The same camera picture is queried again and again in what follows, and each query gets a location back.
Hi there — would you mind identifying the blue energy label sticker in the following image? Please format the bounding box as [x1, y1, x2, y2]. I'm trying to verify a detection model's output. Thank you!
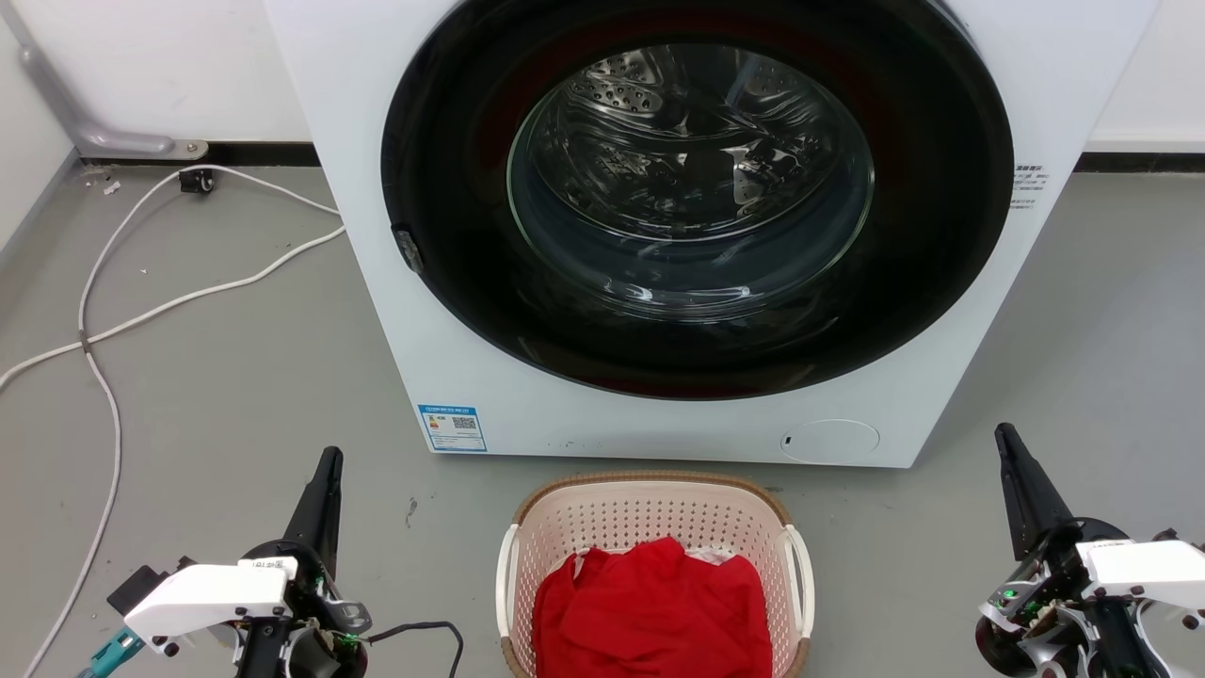
[417, 404, 489, 454]

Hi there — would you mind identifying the small text label sticker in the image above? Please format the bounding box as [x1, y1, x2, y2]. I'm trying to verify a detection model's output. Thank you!
[1011, 162, 1046, 212]

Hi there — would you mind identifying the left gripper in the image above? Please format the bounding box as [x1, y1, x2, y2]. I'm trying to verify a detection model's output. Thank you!
[233, 448, 374, 678]

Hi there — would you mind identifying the white front-load washing machine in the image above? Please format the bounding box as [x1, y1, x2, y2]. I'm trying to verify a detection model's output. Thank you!
[261, 0, 1162, 469]

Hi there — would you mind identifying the white garment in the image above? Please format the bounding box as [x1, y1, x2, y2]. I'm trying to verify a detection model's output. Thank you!
[572, 546, 737, 577]

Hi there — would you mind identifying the red garment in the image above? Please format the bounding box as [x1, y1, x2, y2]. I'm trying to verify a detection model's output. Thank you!
[532, 537, 775, 678]

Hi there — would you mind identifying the thin white cable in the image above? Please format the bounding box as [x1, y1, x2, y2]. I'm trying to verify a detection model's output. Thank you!
[21, 165, 344, 678]

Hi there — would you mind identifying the thin black left gripper cable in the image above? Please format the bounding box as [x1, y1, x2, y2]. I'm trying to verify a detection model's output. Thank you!
[363, 621, 466, 678]

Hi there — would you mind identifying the grey drain pipe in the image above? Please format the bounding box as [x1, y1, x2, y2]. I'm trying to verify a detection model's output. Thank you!
[0, 0, 210, 161]

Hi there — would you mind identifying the thick white cable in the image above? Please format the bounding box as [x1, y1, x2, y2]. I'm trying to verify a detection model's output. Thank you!
[0, 224, 347, 392]

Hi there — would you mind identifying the teal cable connector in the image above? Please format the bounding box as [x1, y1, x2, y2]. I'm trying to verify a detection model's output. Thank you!
[77, 627, 148, 678]

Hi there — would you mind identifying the pink perforated laundry basket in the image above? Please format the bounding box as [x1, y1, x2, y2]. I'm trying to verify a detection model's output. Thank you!
[495, 471, 816, 678]

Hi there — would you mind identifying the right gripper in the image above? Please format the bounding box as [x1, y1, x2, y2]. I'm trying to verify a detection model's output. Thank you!
[973, 423, 1205, 678]

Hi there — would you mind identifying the round white filter cover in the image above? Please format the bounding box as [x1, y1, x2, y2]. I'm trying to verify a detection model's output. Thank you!
[779, 419, 881, 465]

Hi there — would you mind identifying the black round glass washer door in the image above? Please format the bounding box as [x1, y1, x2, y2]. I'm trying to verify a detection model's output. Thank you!
[380, 0, 1016, 400]

